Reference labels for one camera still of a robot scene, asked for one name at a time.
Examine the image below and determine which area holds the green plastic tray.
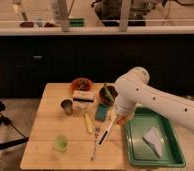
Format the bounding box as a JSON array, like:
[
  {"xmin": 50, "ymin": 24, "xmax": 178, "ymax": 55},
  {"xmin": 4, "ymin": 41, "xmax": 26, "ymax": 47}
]
[{"xmin": 124, "ymin": 107, "xmax": 186, "ymax": 168}]

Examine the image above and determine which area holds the orange bowl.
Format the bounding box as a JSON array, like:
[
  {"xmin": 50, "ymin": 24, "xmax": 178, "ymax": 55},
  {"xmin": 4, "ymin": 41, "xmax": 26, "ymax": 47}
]
[{"xmin": 71, "ymin": 78, "xmax": 92, "ymax": 91}]

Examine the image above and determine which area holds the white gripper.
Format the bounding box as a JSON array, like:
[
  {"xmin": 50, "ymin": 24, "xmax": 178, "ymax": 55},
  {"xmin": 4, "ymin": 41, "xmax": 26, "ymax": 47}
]
[{"xmin": 113, "ymin": 108, "xmax": 129, "ymax": 121}]

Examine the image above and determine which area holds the dark red bowl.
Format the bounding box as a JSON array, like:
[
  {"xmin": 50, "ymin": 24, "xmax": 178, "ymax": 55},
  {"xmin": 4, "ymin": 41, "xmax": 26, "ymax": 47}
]
[{"xmin": 99, "ymin": 86, "xmax": 118, "ymax": 106}]

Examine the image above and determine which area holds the silver fork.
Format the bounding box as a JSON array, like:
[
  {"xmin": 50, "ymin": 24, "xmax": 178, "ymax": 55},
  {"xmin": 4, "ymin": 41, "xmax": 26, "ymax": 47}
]
[{"xmin": 90, "ymin": 127, "xmax": 100, "ymax": 161}]

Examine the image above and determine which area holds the red orange apple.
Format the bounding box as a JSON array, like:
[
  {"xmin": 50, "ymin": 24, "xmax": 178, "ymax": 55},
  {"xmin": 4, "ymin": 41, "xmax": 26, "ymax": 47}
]
[{"xmin": 116, "ymin": 117, "xmax": 130, "ymax": 126}]

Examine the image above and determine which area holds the yellow banana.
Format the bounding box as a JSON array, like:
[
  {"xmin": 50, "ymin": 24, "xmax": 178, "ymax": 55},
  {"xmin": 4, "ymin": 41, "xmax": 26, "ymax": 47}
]
[{"xmin": 84, "ymin": 114, "xmax": 93, "ymax": 134}]

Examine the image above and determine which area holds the metal cup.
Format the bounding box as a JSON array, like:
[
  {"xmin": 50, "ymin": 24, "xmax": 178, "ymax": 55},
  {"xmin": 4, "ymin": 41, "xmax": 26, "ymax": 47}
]
[{"xmin": 61, "ymin": 99, "xmax": 73, "ymax": 115}]

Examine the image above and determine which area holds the green vegetable in bowl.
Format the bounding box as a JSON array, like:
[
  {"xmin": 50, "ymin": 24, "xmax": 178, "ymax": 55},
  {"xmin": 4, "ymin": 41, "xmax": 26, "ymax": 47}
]
[{"xmin": 103, "ymin": 82, "xmax": 114, "ymax": 102}]

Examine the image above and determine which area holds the wooden table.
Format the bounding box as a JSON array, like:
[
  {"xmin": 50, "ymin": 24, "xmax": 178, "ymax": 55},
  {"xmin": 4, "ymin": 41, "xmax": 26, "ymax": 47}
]
[{"xmin": 20, "ymin": 83, "xmax": 159, "ymax": 171}]

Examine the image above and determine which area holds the green box on counter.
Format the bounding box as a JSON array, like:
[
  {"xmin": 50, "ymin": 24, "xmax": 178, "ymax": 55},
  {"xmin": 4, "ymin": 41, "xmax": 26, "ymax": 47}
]
[{"xmin": 70, "ymin": 18, "xmax": 84, "ymax": 27}]

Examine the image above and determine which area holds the teal sponge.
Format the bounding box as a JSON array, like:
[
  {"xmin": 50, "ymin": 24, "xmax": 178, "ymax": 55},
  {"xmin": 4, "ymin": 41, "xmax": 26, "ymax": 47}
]
[{"xmin": 95, "ymin": 104, "xmax": 109, "ymax": 122}]

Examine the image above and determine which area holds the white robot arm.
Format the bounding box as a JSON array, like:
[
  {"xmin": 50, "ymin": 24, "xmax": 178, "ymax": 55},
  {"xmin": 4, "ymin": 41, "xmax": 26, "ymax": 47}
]
[{"xmin": 114, "ymin": 67, "xmax": 194, "ymax": 132}]

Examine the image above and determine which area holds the green plastic cup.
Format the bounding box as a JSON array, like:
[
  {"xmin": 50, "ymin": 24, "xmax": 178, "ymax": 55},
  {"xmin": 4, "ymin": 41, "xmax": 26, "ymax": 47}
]
[{"xmin": 53, "ymin": 135, "xmax": 68, "ymax": 152}]

